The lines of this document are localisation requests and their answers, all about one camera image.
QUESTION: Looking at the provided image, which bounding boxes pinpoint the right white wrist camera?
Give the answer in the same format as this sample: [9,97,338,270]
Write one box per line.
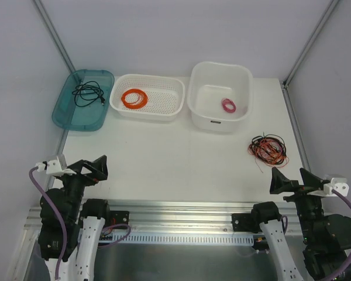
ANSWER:
[308,174,349,197]

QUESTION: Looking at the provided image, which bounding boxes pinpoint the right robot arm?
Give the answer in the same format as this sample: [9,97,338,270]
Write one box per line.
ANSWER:
[250,167,351,280]

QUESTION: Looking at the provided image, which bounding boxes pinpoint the teal transparent plastic tray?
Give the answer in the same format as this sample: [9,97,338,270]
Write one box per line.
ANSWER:
[51,69,115,132]

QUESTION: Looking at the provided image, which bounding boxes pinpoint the pink wire coil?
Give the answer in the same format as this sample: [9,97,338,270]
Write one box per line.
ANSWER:
[221,97,237,113]

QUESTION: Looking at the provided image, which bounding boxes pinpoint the left aluminium frame post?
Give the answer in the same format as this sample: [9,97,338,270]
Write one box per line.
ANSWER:
[32,0,76,73]

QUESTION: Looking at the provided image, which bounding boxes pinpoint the orange wire coil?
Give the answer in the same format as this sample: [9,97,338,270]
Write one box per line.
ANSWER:
[121,88,149,109]

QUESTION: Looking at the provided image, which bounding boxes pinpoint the white perforated plastic basket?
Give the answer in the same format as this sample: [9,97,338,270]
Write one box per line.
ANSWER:
[109,74,185,122]

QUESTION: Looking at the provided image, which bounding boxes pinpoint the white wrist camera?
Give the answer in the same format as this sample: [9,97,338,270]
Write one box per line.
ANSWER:
[308,174,349,197]
[35,154,75,177]

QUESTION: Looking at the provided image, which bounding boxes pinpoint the coiled black cable in tray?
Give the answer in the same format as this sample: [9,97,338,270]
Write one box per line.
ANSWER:
[71,81,106,108]

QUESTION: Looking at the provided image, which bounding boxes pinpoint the aluminium frame post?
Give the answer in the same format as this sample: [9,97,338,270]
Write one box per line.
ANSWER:
[32,0,76,73]
[283,0,341,88]

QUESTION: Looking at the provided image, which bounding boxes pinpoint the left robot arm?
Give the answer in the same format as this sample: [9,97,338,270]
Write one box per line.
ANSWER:
[29,155,111,280]

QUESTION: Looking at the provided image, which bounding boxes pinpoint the white slotted cable duct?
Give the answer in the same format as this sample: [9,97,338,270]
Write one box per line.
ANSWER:
[80,231,256,246]

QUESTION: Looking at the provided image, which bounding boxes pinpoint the right aluminium frame post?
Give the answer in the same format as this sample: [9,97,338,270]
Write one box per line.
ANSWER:
[283,0,341,88]

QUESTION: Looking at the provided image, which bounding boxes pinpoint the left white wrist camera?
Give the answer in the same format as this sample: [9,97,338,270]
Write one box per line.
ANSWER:
[35,154,75,177]

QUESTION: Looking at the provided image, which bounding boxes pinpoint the white plastic tub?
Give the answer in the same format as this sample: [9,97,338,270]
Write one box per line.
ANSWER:
[187,61,254,133]

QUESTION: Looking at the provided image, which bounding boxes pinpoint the aluminium mounting rail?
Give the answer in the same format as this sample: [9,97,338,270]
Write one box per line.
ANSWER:
[23,199,308,235]

